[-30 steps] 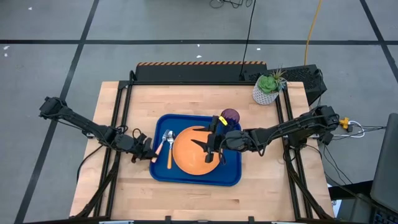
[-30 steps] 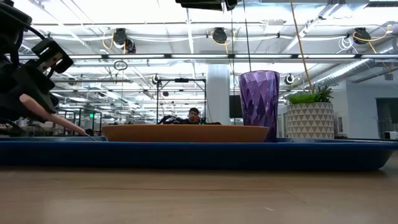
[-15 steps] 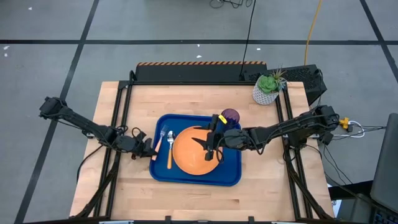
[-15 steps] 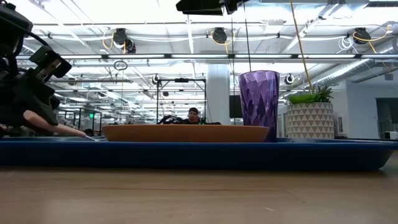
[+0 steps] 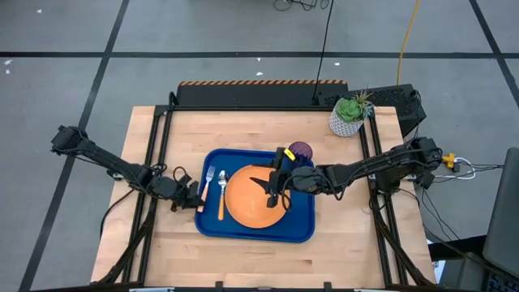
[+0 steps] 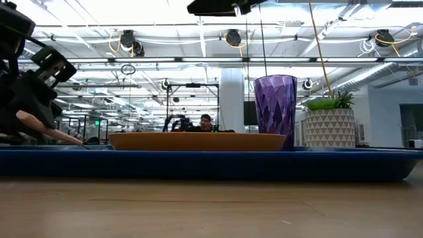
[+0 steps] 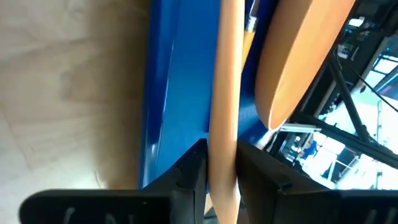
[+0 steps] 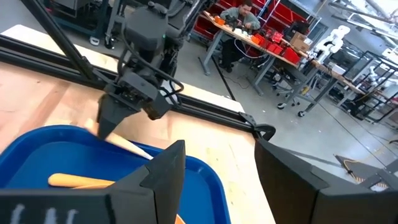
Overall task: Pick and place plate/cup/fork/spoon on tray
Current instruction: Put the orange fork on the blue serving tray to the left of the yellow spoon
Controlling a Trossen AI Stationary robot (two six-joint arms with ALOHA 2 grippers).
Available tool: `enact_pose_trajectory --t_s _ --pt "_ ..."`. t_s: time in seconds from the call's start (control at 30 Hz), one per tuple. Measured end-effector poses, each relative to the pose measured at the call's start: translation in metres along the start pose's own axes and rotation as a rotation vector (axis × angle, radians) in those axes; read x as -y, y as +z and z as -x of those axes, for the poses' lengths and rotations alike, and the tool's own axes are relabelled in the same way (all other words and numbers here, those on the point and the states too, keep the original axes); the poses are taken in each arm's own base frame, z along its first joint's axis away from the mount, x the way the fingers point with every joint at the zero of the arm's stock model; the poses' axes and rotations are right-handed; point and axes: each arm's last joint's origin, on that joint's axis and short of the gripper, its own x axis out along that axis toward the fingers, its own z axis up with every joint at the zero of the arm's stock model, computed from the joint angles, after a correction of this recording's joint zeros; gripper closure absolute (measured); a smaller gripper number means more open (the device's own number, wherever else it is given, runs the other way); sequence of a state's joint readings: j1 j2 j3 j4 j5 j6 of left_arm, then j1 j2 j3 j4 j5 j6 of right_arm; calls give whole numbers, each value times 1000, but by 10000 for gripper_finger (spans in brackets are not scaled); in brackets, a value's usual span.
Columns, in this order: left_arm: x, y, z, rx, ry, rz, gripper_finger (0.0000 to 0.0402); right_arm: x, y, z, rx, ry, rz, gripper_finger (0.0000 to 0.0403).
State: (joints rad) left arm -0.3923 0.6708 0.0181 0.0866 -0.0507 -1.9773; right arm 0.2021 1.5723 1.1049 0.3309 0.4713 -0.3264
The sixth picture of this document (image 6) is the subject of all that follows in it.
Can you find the purple faceted cup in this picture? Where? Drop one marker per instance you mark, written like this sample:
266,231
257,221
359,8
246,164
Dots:
276,105

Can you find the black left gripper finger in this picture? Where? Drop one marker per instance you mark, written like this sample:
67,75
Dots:
29,96

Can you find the orange plate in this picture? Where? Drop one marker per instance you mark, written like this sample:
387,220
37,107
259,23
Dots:
198,142

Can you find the black distant frame rig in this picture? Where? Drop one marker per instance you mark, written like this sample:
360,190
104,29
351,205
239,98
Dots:
193,85

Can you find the succulent in triangle-patterned pot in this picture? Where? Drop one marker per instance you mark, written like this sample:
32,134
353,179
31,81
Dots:
330,127

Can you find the person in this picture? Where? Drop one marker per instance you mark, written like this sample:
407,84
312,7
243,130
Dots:
205,122

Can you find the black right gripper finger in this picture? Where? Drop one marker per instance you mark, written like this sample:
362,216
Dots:
215,8

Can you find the white building pillar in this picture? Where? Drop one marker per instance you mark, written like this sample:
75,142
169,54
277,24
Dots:
232,99

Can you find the dark wall panel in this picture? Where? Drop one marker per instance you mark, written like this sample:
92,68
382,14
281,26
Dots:
411,117

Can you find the blue plastic tray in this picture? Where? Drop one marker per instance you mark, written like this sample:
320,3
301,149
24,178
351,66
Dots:
211,165

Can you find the black wall monitor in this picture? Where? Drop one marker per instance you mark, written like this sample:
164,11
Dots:
250,114

